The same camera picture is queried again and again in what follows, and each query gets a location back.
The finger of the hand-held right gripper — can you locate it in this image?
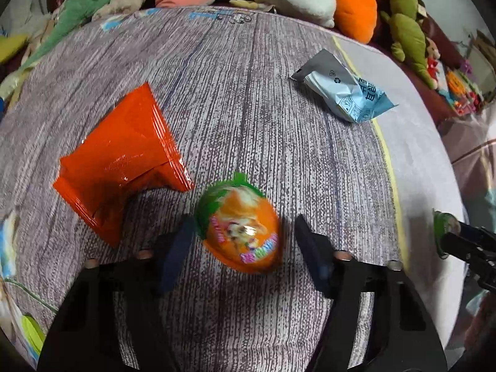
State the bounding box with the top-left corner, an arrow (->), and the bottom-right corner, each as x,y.
442,232 -> 493,269
455,220 -> 496,241

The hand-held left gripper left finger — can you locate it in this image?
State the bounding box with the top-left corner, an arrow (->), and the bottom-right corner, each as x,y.
37,213 -> 196,372

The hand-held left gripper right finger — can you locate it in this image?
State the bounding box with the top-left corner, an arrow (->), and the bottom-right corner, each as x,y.
294,214 -> 450,372

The small green cup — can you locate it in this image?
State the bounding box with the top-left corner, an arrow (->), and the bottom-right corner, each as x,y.
433,209 -> 462,259

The orange and green egg toy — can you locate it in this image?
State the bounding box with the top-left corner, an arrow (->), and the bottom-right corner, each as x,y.
195,172 -> 285,276

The plaid blanket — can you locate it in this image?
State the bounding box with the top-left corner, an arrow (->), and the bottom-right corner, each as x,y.
442,103 -> 496,241

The orange snack packet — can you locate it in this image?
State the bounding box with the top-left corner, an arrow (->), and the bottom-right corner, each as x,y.
52,82 -> 194,249

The colourful small toy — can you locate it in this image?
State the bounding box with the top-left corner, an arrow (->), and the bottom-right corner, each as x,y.
445,66 -> 487,117

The grey striped tablecloth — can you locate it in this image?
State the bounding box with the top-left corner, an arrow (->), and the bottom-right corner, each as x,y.
0,6 -> 469,372

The light blue wrapper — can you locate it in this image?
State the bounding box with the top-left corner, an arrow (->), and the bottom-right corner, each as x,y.
290,49 -> 400,124

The brown teddy bear plush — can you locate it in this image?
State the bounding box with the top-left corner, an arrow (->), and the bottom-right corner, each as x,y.
424,37 -> 443,79

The green frog plush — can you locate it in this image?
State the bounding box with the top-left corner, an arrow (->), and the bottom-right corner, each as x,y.
382,0 -> 438,90

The orange carrot plush toy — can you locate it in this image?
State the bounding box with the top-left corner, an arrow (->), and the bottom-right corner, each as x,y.
331,0 -> 378,45

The mint green dinosaur plush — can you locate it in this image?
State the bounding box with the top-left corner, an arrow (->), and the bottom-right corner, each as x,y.
23,0 -> 117,74

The yellow plush toy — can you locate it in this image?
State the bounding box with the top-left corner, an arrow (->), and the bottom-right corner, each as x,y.
0,33 -> 29,64

